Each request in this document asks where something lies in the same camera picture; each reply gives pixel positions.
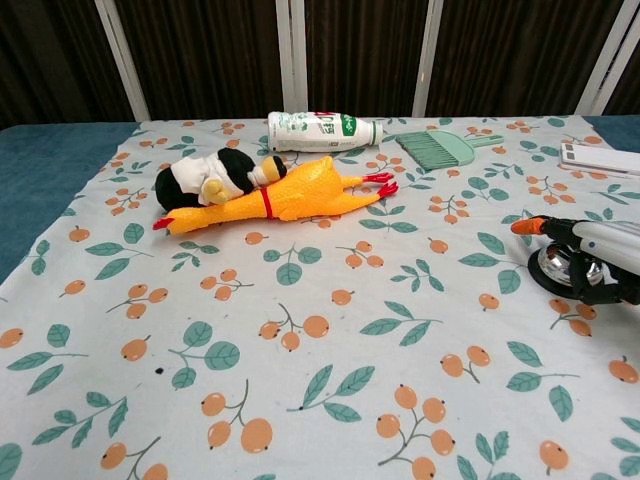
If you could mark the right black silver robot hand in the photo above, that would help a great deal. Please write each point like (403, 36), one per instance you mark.
(607, 245)

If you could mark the shiny metal bowl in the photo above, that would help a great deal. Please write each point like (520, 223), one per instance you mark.
(555, 272)

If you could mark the white folding stand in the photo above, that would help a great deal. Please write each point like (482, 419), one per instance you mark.
(600, 160)

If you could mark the green mini dustpan brush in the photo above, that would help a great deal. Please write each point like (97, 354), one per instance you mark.
(435, 149)

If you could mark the floral print white cloth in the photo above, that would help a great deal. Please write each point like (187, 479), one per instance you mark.
(320, 325)

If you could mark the white plastic drink bottle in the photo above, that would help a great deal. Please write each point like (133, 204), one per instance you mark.
(320, 131)

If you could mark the yellow rubber chicken toy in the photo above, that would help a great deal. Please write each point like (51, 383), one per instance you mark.
(300, 192)

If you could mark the black white plush penguin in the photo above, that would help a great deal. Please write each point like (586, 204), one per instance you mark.
(200, 180)

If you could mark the white metal partition post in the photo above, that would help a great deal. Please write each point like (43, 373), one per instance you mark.
(430, 55)
(125, 60)
(607, 50)
(291, 55)

